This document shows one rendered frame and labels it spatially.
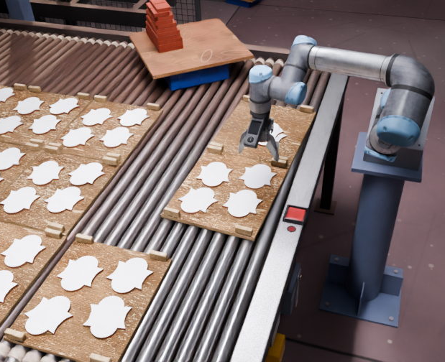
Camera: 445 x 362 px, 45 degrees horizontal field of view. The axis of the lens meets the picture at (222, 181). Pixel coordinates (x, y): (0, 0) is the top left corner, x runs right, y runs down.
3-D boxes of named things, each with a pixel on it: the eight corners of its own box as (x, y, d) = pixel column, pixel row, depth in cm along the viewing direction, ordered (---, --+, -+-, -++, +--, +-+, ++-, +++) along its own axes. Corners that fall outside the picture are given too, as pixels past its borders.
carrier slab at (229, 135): (315, 115, 237) (316, 112, 236) (289, 169, 208) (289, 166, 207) (241, 102, 248) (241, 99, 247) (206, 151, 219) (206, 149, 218)
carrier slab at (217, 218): (289, 169, 208) (289, 166, 207) (254, 241, 179) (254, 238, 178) (206, 152, 219) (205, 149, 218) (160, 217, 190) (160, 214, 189)
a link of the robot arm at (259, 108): (267, 105, 179) (244, 101, 182) (267, 117, 182) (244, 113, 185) (274, 94, 185) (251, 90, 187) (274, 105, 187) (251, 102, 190)
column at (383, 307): (402, 270, 286) (438, 135, 231) (397, 328, 258) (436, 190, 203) (331, 256, 296) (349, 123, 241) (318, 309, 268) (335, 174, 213)
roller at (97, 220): (221, 59, 292) (221, 51, 289) (3, 371, 150) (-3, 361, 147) (213, 58, 293) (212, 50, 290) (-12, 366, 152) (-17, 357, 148)
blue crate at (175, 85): (210, 53, 288) (208, 35, 282) (231, 79, 265) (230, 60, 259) (154, 64, 280) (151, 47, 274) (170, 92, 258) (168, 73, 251)
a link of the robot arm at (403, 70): (441, 50, 145) (289, 29, 173) (427, 88, 145) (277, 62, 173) (449, 67, 154) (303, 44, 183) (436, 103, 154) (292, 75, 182)
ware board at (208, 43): (218, 20, 296) (217, 17, 295) (253, 58, 260) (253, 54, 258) (129, 36, 284) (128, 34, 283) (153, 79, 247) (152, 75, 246)
